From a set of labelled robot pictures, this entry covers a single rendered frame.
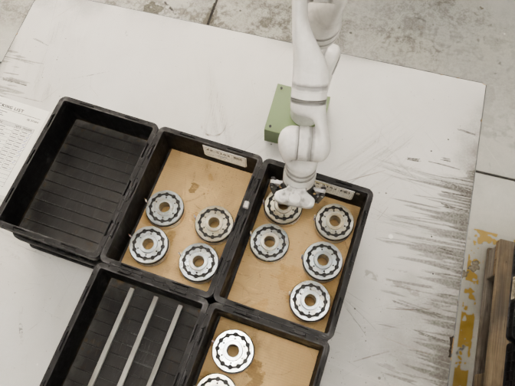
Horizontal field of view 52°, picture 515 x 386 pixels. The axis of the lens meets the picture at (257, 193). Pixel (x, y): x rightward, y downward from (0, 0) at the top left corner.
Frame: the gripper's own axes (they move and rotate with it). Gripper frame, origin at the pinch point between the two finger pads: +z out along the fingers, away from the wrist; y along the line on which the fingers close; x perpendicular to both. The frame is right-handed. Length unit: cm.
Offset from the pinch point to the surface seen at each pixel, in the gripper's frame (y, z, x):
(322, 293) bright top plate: -11.2, 7.0, 21.0
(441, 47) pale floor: -54, 92, -131
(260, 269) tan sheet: 5.6, 9.8, 17.5
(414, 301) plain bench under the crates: -38.0, 22.8, 14.3
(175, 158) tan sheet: 36.2, 9.7, -8.8
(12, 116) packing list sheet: 96, 23, -18
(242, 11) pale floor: 48, 92, -133
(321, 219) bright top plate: -7.6, 6.5, 1.7
